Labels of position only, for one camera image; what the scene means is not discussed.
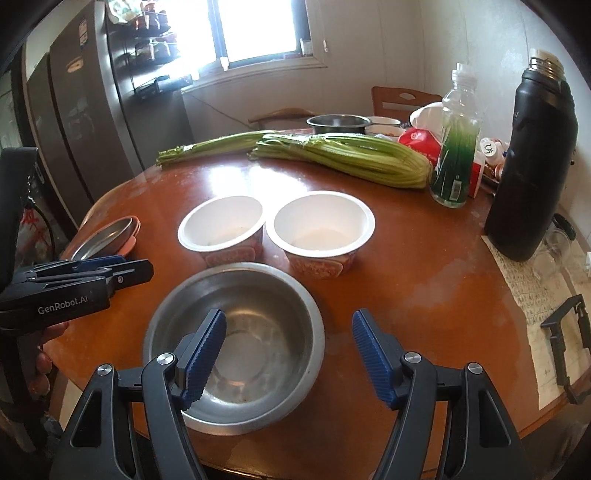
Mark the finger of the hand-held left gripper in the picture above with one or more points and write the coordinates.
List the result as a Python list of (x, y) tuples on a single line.
[(101, 262), (134, 273)]

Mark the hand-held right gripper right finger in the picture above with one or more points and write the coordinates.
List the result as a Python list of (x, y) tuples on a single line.
[(374, 360)]

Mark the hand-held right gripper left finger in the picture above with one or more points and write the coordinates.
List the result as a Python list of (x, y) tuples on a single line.
[(205, 355)]

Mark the small steel plate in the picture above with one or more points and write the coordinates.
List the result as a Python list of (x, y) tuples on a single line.
[(99, 237)]

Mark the pink plastic plate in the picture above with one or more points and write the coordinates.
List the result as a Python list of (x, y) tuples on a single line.
[(131, 235)]

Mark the large steel bowl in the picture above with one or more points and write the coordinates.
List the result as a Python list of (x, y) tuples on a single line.
[(258, 332)]

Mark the red printed paper bowl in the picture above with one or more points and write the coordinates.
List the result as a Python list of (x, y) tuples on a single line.
[(221, 221), (318, 230)]

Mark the person's left hand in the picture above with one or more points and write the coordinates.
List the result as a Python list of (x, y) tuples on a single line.
[(44, 364)]

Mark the red paper decoration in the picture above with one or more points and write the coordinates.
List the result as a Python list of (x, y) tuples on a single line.
[(39, 230)]

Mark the brown refrigerator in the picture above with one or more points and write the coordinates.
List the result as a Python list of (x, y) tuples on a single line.
[(83, 115)]

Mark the thin celery bunch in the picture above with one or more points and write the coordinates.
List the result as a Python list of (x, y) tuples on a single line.
[(212, 145)]

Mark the handwritten paper sheet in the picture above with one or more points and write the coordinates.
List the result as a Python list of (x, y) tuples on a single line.
[(526, 295)]

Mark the black folding stand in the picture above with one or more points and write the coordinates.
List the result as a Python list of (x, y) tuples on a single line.
[(561, 350)]

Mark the thick celery bunch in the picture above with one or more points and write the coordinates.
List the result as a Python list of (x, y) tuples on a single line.
[(360, 157)]

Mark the red carton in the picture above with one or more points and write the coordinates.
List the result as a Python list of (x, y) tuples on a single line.
[(478, 177)]

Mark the glass jar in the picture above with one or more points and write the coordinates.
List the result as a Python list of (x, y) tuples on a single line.
[(556, 249)]

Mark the black storage rack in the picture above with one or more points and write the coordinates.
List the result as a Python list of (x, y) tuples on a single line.
[(147, 50)]

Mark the red packet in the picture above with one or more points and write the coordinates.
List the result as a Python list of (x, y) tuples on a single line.
[(420, 142)]

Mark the clear plastic bottle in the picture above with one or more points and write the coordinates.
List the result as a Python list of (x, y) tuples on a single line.
[(455, 152)]

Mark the white windowsill cup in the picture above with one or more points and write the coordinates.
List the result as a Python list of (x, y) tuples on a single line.
[(224, 63)]

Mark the white enamel bowl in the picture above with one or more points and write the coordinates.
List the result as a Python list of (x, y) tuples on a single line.
[(385, 125)]

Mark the steel pot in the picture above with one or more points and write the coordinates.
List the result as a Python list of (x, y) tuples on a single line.
[(337, 123)]

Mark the white capped medicine bottle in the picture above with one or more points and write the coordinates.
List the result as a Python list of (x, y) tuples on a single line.
[(491, 150)]

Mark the black thermos flask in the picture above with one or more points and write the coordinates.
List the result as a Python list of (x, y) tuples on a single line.
[(531, 175)]

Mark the white plastic bag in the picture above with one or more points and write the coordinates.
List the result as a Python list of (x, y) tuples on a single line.
[(427, 116)]

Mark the wooden chair with cutout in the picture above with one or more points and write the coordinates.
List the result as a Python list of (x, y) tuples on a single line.
[(397, 104)]

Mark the window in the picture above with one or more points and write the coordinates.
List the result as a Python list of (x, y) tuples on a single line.
[(258, 27)]

